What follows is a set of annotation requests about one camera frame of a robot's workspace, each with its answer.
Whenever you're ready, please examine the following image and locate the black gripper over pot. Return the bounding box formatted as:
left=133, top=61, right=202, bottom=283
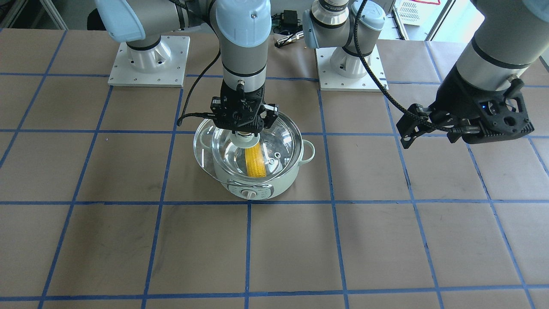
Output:
left=210, top=82, right=279, bottom=133

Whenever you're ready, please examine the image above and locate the black gripper holding corn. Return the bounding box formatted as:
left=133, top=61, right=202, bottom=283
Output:
left=396, top=69, right=534, bottom=149

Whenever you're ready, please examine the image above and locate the pale green electric pot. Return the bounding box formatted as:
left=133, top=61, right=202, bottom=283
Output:
left=196, top=139, right=316, bottom=201

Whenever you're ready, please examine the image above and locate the glass pot lid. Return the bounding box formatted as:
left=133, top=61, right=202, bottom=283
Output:
left=193, top=113, right=302, bottom=173

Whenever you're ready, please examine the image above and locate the yellow corn cob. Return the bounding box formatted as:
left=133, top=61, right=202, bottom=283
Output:
left=244, top=143, right=267, bottom=178

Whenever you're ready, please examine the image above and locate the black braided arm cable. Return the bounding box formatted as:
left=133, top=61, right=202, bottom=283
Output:
left=351, top=0, right=459, bottom=132

